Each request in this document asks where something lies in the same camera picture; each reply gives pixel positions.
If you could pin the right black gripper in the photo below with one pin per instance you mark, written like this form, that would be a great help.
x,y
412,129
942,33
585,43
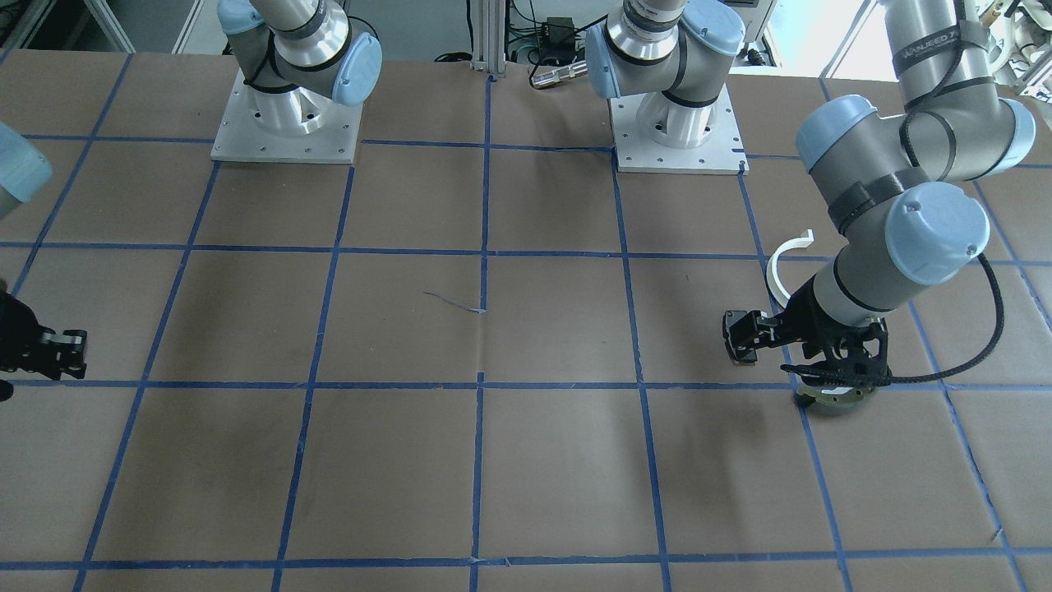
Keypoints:
x,y
18,339

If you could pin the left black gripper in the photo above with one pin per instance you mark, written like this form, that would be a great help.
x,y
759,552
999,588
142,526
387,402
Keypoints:
x,y
807,316

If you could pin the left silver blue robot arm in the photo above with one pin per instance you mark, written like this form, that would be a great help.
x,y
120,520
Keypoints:
x,y
890,184

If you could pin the black brake pad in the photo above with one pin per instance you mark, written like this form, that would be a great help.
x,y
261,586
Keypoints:
x,y
745,358

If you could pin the olive green brake shoe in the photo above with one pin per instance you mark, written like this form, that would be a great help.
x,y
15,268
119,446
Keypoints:
x,y
829,405

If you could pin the black power adapter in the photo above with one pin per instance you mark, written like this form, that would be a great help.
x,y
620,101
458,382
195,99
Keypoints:
x,y
557,41

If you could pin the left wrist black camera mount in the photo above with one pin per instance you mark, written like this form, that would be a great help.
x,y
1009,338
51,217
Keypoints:
x,y
854,360

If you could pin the aluminium frame post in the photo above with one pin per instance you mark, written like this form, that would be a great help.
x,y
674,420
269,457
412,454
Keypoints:
x,y
488,24

